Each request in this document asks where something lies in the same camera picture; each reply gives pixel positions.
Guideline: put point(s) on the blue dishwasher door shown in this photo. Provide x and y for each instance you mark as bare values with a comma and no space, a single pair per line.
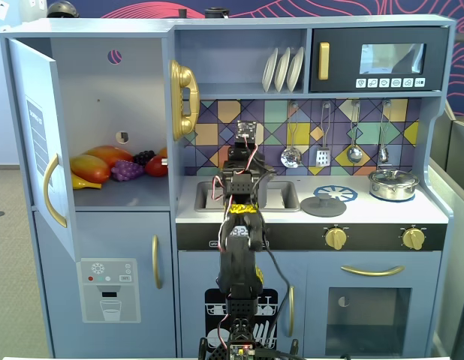
194,270

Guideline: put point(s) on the steel ladle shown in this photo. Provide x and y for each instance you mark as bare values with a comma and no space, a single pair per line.
354,153

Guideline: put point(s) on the orange toy fruit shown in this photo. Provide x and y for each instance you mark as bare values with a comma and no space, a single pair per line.
163,152

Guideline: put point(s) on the gray toy sink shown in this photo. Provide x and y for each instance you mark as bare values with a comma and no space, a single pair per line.
202,197

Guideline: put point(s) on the purple toy grapes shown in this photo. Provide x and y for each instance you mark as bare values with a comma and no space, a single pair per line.
127,170

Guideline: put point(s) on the steel skimmer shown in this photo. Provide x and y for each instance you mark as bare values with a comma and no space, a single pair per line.
291,157

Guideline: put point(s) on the blue oven door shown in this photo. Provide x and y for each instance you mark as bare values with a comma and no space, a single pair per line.
318,270

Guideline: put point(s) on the dark toy grapes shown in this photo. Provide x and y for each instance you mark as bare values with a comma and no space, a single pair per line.
143,156

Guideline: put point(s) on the yellow red toy mango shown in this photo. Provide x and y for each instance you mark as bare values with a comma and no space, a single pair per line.
87,168

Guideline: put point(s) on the orange red toy mango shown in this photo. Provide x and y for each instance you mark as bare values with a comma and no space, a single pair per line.
108,153

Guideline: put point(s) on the steel slotted spatula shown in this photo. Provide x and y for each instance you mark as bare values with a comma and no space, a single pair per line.
322,158

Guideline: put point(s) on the yellow toy banana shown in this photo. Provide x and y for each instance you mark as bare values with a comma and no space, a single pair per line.
83,183

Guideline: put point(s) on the gold toy telephone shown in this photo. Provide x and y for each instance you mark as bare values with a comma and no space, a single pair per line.
183,80

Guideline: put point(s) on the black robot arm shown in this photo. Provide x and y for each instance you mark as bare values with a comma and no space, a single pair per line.
239,255

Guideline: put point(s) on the dark microwave door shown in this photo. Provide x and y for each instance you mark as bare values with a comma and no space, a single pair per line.
341,60

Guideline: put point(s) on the white wall socket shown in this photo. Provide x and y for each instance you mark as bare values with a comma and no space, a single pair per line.
0,10

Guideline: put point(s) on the blue freezer door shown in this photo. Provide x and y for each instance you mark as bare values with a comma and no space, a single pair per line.
104,236

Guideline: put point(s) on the steel spoon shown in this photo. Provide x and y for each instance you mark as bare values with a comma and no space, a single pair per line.
383,153

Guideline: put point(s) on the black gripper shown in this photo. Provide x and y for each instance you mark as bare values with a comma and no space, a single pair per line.
263,169

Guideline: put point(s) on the red toy tomato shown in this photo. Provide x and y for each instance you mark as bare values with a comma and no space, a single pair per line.
155,168

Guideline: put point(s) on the gold stove knob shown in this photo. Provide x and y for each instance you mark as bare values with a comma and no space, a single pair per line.
336,238
413,238

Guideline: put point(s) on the black round object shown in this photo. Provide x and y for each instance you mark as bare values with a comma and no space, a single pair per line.
216,13

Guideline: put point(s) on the dark helmet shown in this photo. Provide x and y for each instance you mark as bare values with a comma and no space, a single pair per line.
63,9

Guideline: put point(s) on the blue toy kitchen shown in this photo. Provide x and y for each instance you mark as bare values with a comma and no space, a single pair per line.
217,75

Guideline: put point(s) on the white toy plate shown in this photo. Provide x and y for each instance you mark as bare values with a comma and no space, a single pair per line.
281,71
269,73
295,69

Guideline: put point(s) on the steel pot with lid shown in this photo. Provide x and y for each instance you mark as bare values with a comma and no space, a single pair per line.
392,185

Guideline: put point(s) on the blue open cabinet door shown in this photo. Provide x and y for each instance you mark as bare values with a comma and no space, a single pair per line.
29,82

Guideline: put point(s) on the gray pot lid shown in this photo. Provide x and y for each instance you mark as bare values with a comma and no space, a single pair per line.
323,208

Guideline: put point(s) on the yellow tape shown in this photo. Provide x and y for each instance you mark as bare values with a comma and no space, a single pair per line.
243,209

